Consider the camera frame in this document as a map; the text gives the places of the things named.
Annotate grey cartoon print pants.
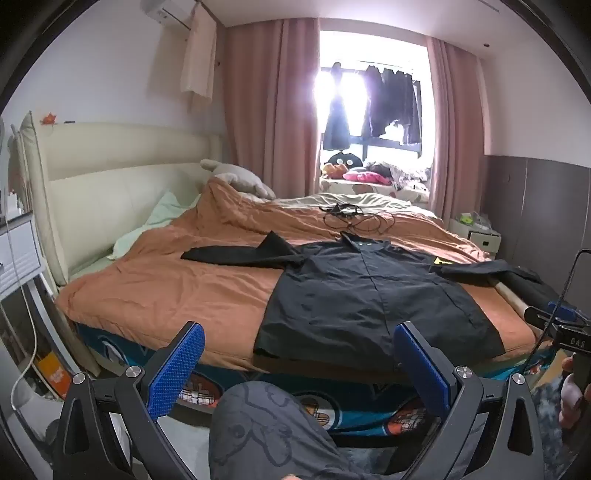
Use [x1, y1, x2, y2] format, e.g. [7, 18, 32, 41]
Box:
[208, 381, 407, 480]

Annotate white nightstand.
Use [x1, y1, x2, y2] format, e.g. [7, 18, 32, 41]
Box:
[450, 217, 502, 257]

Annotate black tangled cable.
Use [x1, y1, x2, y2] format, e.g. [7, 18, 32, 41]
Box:
[321, 203, 395, 234]

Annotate patterned clothes pile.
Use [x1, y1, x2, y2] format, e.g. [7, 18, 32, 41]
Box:
[369, 161, 432, 190]

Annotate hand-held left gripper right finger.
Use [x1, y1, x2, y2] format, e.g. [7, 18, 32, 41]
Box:
[393, 320, 542, 480]

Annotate black shirt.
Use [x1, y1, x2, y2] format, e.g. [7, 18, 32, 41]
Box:
[180, 231, 546, 363]

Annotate grey shaggy rug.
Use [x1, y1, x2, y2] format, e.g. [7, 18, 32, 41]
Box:
[531, 383, 573, 462]

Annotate white air conditioner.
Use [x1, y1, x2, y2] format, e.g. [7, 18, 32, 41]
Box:
[141, 0, 199, 28]

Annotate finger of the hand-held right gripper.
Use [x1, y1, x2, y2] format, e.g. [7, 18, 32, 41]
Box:
[524, 301, 578, 330]

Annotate cream hanging cloth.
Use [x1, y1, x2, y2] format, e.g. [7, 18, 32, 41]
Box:
[180, 4, 218, 114]

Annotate pink cloth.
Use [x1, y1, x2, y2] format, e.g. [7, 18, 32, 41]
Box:
[344, 169, 393, 185]

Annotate black plush toy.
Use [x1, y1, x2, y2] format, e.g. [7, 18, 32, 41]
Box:
[323, 150, 363, 174]

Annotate person's right hand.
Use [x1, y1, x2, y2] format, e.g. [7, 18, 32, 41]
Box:
[558, 353, 591, 432]

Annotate grey plush toy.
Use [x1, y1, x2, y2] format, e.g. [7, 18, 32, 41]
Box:
[200, 158, 278, 200]

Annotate black folded cloth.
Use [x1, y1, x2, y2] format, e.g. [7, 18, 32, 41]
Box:
[501, 271, 573, 319]

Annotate pink curtain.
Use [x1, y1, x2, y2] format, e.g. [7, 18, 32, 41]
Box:
[425, 37, 492, 222]
[224, 18, 321, 199]

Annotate white drawer table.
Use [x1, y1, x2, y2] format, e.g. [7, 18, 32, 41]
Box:
[0, 203, 47, 296]

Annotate pale green pillow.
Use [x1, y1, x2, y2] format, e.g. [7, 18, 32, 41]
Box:
[108, 191, 204, 259]

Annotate dark hanging jacket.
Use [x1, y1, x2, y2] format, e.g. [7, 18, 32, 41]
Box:
[322, 62, 352, 151]

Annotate dark hanging garments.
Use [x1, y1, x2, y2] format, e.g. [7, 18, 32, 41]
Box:
[362, 65, 423, 145]

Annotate cream bed headboard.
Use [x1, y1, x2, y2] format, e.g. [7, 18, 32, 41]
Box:
[21, 111, 225, 284]

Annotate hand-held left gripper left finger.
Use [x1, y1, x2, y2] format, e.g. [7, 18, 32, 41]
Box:
[54, 320, 206, 480]

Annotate orange box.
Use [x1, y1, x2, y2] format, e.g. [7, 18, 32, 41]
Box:
[37, 351, 68, 398]

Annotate orange duvet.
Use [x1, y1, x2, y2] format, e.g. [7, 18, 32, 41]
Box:
[55, 178, 536, 374]

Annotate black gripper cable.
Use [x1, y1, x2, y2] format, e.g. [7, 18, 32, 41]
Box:
[526, 249, 591, 374]

